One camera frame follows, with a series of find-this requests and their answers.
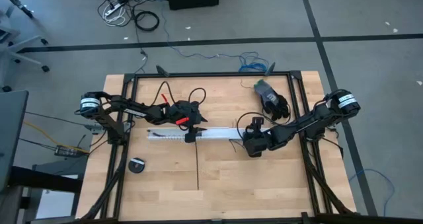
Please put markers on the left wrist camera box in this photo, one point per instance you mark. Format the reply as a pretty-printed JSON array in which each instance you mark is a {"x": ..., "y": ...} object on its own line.
[{"x": 178, "y": 110}]

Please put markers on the red clip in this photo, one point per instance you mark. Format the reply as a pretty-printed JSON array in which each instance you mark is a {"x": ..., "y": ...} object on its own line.
[
  {"x": 182, "y": 121},
  {"x": 164, "y": 97}
]

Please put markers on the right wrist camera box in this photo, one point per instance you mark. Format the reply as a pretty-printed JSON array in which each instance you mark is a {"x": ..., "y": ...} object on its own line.
[{"x": 256, "y": 146}]

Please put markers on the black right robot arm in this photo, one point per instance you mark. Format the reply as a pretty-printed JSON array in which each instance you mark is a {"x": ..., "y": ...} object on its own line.
[{"x": 314, "y": 121}]

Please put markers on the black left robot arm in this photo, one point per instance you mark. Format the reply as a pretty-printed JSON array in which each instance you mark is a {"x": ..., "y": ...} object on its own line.
[{"x": 109, "y": 106}]

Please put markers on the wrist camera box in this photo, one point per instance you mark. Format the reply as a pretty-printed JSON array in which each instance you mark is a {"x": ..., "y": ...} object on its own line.
[
  {"x": 178, "y": 110},
  {"x": 256, "y": 146}
]

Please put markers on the dark desk leg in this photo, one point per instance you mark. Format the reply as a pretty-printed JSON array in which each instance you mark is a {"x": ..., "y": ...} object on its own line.
[{"x": 20, "y": 1}]

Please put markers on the black desk bar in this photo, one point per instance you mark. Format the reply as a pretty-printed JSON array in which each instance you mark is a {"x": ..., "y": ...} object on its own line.
[{"x": 46, "y": 179}]

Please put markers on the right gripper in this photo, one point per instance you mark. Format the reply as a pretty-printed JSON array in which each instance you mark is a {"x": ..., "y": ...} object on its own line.
[{"x": 257, "y": 125}]

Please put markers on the dark safety glasses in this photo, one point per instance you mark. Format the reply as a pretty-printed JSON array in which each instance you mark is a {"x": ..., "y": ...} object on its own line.
[{"x": 279, "y": 110}]

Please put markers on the grey desk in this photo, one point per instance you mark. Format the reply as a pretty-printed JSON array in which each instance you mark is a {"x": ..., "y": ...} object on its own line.
[{"x": 13, "y": 134}]

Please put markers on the black aluminium table frame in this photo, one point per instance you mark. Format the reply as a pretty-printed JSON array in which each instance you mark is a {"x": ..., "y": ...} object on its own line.
[{"x": 211, "y": 74}]

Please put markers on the grey office chair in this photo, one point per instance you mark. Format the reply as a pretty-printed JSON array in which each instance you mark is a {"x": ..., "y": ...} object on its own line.
[{"x": 13, "y": 49}]

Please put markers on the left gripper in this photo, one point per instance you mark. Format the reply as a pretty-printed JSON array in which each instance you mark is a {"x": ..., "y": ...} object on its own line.
[{"x": 193, "y": 118}]

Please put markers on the white power strip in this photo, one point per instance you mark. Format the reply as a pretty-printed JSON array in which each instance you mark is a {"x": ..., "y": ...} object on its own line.
[{"x": 114, "y": 10}]

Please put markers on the black hub box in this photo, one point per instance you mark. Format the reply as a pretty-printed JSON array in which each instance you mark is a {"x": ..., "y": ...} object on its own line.
[{"x": 66, "y": 150}]

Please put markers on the round tape spool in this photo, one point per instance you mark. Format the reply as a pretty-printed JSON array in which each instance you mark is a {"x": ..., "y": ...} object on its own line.
[{"x": 136, "y": 166}]

